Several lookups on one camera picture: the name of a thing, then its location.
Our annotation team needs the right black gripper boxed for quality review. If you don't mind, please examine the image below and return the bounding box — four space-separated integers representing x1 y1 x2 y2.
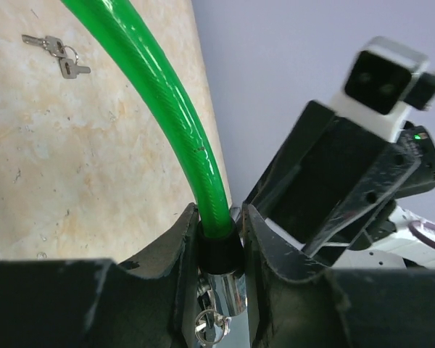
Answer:
246 101 420 266

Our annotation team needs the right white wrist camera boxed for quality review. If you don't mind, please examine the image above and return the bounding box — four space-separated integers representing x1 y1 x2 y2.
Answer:
328 36 435 143

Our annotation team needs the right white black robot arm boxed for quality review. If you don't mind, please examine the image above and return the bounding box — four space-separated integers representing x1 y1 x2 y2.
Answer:
241 101 435 347

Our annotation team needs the green cable lock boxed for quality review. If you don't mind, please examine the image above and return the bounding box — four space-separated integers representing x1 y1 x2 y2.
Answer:
64 1 247 317

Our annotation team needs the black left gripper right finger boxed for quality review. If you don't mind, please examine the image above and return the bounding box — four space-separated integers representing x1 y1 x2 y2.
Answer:
242 205 435 347

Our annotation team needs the silver key bunch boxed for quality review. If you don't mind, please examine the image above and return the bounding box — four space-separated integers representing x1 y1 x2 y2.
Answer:
21 34 91 80
194 309 231 347

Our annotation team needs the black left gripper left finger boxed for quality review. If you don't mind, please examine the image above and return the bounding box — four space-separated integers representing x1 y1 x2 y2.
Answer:
0 204 199 347

